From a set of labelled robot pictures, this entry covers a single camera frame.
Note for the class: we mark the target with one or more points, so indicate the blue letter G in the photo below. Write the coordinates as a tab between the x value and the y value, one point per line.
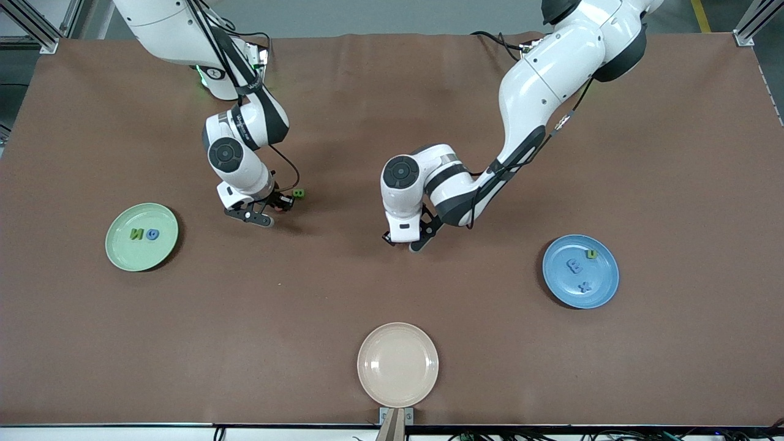
149	234

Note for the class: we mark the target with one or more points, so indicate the green letter N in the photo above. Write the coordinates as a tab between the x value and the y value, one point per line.
136	233

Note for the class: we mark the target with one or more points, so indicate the blue letter m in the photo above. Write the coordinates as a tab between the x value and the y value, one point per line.
574	266

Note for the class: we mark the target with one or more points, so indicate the blue letter x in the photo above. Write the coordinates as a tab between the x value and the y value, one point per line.
585	286

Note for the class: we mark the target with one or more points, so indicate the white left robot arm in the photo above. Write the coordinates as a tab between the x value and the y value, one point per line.
551	67

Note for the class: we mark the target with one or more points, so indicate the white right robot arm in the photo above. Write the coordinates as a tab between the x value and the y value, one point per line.
171	30

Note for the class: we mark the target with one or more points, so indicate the brown table cover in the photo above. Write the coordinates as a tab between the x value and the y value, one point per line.
367	294

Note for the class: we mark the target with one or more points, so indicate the light green plate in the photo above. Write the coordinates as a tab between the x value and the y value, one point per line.
131	254

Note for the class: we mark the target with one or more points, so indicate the beige plate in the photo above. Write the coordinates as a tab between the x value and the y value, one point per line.
398	364

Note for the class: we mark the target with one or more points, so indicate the blue plate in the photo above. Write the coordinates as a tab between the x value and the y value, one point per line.
563	291

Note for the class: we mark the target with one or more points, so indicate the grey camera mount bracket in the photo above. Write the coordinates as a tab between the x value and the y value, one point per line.
408	418

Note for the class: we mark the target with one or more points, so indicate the beige mount post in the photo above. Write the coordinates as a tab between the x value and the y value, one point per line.
392	432

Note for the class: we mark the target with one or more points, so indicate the aluminium frame post with foot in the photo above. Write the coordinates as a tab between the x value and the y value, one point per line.
49	45
744	38

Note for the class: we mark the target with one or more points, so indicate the plain aluminium frame post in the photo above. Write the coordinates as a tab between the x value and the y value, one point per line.
72	18

